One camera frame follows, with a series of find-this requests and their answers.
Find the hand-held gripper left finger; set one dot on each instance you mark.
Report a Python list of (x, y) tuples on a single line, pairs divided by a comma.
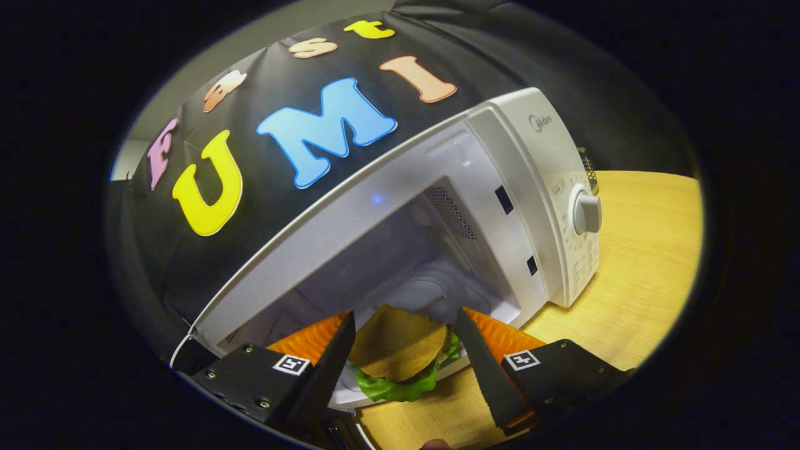
[(331, 362)]

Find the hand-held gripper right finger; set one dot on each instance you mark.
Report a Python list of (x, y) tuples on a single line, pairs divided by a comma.
[(484, 369)]

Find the burger with lettuce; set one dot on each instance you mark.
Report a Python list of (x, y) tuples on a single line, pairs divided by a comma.
[(394, 344)]

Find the white microwave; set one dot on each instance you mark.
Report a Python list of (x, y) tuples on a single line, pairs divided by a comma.
[(531, 187)]

